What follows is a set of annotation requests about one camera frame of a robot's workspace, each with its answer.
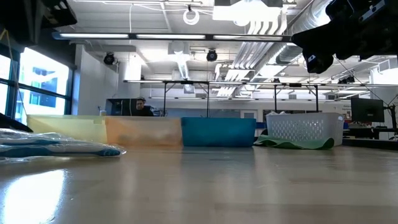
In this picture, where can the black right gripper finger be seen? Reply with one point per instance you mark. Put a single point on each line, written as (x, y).
(317, 45)
(314, 32)

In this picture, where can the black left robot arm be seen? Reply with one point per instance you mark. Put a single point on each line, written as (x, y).
(15, 18)

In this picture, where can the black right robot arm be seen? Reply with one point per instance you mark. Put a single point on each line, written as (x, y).
(387, 37)

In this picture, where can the black ceiling spotlight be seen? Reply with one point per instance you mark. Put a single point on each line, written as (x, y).
(211, 55)
(109, 58)

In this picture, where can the large window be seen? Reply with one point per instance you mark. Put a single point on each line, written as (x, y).
(43, 81)

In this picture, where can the black computer monitor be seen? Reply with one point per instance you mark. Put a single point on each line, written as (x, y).
(367, 109)

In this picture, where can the white perforated plastic basket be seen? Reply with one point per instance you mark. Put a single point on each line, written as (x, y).
(304, 127)

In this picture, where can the dark desk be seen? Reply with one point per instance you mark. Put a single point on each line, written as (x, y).
(367, 130)

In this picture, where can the small yellow cup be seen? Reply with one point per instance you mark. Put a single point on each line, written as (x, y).
(103, 113)

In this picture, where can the black flat screen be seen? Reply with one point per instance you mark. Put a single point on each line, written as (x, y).
(119, 107)

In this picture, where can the long ceiling light strip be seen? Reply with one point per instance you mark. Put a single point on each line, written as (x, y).
(171, 36)

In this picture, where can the yellow plastic bin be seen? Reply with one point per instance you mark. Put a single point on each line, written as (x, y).
(68, 129)

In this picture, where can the person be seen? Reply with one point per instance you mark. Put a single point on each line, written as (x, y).
(141, 107)

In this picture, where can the teal plastic bin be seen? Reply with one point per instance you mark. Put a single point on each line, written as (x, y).
(217, 132)

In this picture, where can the orange plastic bin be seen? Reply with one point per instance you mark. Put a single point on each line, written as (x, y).
(143, 130)

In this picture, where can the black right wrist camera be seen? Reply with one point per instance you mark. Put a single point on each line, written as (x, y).
(371, 11)

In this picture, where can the black metal gantry frame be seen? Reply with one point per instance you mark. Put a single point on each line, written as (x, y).
(186, 82)
(295, 84)

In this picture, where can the black aluminium table frame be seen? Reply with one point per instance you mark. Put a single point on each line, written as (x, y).
(12, 123)

